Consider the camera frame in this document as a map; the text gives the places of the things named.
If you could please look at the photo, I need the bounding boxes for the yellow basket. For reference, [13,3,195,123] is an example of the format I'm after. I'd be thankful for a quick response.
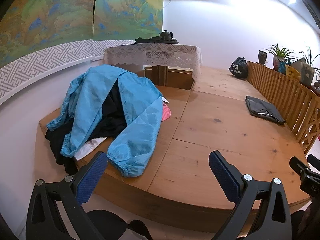
[285,64,302,81]

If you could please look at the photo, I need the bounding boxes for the folded grey pants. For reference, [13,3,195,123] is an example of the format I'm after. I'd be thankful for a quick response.
[245,95,286,125]

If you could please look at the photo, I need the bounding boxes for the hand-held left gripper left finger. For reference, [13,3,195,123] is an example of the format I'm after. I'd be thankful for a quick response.
[26,151,118,240]

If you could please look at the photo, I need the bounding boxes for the landscape wall painting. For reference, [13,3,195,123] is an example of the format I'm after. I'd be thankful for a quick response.
[92,0,164,42]
[0,0,98,68]

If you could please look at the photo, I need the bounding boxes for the black garment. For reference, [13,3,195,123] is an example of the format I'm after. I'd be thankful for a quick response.
[45,85,130,175]

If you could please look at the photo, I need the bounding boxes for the wooden tea table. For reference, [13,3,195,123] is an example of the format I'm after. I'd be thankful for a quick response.
[144,65,195,90]

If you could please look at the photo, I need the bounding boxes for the pink garment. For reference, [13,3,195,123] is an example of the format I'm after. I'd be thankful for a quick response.
[161,104,173,122]

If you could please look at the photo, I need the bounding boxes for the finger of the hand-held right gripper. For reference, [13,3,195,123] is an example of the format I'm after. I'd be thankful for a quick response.
[307,154,320,167]
[289,156,320,198]

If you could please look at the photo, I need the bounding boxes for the white garment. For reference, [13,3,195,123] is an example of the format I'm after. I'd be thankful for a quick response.
[74,136,109,161]

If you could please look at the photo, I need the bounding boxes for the green plant in grey pot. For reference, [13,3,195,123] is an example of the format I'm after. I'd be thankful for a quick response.
[290,42,320,86]

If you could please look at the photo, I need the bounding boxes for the wooden slat railing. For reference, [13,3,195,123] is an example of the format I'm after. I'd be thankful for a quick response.
[247,60,320,155]

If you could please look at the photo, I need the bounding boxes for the blue jacket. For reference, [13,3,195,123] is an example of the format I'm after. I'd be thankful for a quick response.
[47,64,170,178]

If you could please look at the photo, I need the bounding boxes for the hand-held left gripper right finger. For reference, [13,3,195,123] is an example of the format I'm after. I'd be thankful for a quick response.
[209,150,293,240]

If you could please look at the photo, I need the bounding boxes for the grey fretwork wall border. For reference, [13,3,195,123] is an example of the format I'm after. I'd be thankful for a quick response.
[0,39,137,105]

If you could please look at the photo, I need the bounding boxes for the blue container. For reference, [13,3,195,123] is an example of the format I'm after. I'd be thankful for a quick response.
[278,59,290,75]

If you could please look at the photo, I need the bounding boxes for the black drawstring bag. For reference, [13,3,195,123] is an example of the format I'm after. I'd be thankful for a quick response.
[229,57,248,80]

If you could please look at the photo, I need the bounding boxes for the green plant in glazed pot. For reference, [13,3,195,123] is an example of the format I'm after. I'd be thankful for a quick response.
[262,43,295,71]

